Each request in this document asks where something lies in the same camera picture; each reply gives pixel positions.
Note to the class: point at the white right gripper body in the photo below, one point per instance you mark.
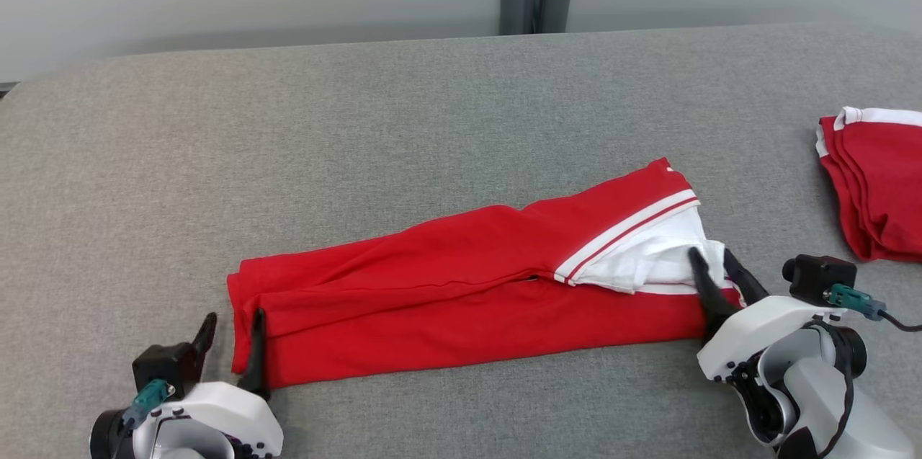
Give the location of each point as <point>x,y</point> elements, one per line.
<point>763,333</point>

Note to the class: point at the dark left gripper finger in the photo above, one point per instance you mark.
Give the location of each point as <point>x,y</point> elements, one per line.
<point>204,340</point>
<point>255,358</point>

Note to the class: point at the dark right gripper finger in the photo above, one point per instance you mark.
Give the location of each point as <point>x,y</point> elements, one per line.
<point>745,282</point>
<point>709,293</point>

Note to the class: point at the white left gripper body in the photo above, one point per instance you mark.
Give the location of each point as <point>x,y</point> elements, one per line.
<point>223,416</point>

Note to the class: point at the plain red shorts white waistband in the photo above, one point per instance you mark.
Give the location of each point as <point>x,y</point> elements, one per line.
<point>882,185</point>

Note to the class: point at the red jersey with lettering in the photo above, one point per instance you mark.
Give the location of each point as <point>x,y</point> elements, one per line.
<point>432,286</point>

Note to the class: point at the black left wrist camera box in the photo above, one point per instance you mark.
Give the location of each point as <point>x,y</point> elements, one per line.
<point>166,369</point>

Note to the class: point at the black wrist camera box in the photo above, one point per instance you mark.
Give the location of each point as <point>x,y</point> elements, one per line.
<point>821,279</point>
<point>166,369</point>

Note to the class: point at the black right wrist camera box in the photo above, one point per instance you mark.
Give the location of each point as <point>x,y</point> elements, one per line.
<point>821,279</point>

